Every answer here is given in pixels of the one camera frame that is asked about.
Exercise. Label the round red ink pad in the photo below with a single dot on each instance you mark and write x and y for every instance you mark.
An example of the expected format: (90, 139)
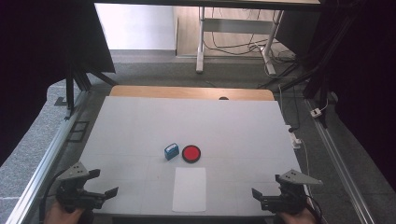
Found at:
(191, 153)

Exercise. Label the small white adapter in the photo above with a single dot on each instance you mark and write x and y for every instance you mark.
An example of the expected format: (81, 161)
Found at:
(316, 112)

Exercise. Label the aluminium rail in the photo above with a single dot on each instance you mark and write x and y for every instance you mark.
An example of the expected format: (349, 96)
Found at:
(46, 161)
(339, 168)

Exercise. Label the black metal stand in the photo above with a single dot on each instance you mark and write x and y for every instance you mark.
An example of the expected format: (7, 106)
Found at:
(320, 81)
(70, 90)

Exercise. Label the person's right hand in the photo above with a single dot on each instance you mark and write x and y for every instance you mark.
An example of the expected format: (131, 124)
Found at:
(295, 218)

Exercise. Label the white paper sheet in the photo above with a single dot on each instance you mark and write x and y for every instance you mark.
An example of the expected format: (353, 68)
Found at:
(190, 189)

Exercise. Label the white metal desk frame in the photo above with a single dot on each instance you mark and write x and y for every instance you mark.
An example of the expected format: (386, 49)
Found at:
(236, 25)

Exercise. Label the person's left hand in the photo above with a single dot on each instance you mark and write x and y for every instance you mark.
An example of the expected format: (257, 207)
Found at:
(59, 216)

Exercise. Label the black curtain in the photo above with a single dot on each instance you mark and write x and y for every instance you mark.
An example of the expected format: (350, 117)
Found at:
(367, 77)
(37, 62)

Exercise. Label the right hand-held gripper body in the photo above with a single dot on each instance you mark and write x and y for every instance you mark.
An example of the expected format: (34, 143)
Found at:
(291, 196)

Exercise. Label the black table grommet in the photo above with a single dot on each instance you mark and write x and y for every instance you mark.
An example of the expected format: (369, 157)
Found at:
(223, 98)

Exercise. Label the blue stamp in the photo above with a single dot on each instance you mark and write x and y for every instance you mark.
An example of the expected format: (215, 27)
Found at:
(171, 151)

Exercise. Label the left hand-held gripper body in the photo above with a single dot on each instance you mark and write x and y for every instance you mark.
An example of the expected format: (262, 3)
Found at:
(73, 174)

